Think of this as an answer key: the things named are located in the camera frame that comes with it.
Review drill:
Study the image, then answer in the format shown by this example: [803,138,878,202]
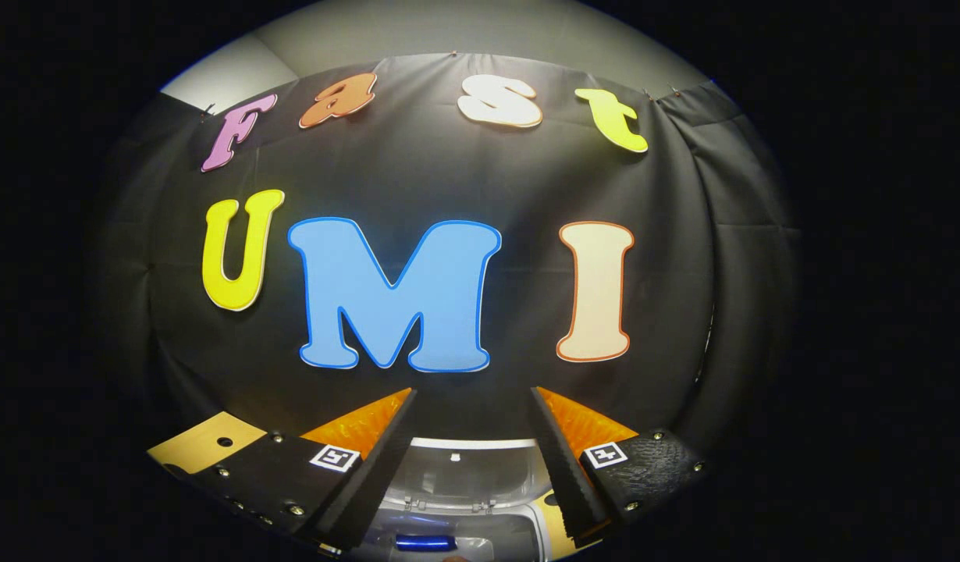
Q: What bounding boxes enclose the white desktop garbage bin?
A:
[355,437,574,562]

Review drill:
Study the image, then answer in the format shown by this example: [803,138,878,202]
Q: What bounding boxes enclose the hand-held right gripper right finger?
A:
[529,386,711,547]

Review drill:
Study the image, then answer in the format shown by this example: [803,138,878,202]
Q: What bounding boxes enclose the black backdrop cloth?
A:
[90,53,801,469]

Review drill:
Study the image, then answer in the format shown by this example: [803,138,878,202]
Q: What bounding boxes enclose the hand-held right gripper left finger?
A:
[183,388,418,551]

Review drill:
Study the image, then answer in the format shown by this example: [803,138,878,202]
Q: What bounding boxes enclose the wooden desktop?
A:
[147,411,606,561]

